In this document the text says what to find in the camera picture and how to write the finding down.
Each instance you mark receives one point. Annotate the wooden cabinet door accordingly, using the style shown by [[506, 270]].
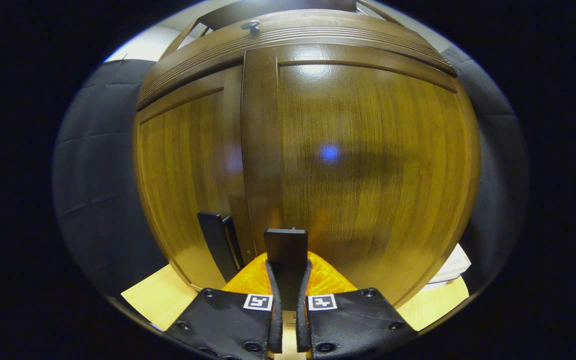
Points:
[[368, 175], [183, 175]]

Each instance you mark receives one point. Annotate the white paper book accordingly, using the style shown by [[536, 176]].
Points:
[[453, 267]]

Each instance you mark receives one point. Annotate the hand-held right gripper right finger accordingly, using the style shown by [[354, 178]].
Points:
[[302, 320]]

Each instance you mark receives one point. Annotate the black backdrop cloth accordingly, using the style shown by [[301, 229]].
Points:
[[98, 175]]

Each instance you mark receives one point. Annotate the wooden drawer with black knob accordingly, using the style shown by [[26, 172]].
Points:
[[318, 30]]

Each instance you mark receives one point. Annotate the wooden double-door shoe cabinet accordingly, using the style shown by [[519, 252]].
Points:
[[288, 6]]

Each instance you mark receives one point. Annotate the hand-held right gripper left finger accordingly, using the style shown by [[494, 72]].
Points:
[[274, 310]]

